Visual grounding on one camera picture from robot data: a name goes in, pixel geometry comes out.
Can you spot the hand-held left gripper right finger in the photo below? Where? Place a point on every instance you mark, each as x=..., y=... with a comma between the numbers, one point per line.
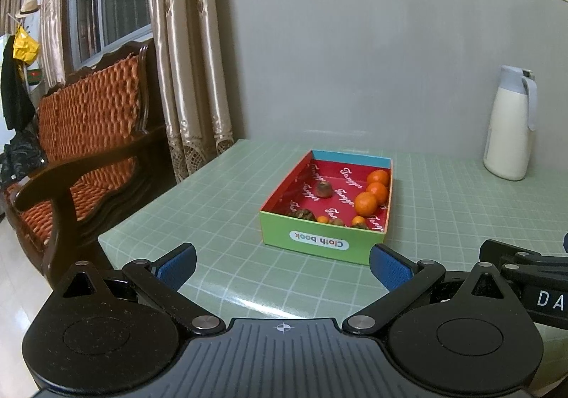
x=390, y=267

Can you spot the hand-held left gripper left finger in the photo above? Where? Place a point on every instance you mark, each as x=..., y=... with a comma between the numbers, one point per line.
x=177, y=265

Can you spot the small red-orange fruit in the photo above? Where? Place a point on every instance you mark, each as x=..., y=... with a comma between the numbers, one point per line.
x=357, y=219

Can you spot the large orange mandarin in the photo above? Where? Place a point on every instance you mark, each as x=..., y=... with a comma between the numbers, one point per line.
x=365, y=204

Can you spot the small tan nut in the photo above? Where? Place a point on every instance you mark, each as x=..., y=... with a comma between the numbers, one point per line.
x=337, y=222

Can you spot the colourful cardboard box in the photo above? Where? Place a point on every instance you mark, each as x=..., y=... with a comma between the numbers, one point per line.
x=324, y=242

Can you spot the tiny orange kumquat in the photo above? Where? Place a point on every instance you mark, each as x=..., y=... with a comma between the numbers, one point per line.
x=322, y=219

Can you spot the green grid mat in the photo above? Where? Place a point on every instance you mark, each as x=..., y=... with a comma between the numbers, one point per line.
x=213, y=211

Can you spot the cream thermos jug grey lid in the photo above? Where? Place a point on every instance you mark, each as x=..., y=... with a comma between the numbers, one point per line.
x=506, y=136

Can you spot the wooden sofa orange cushions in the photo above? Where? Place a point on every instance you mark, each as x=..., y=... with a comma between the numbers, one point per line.
x=88, y=123

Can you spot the dark bag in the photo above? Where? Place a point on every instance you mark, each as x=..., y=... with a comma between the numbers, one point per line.
x=22, y=156

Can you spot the black coat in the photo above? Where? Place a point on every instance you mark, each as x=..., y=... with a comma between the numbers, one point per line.
x=15, y=91

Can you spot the yellow bag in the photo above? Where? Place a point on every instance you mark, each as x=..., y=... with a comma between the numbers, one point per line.
x=25, y=47

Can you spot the straw hat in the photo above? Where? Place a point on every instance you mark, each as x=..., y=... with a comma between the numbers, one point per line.
x=27, y=7

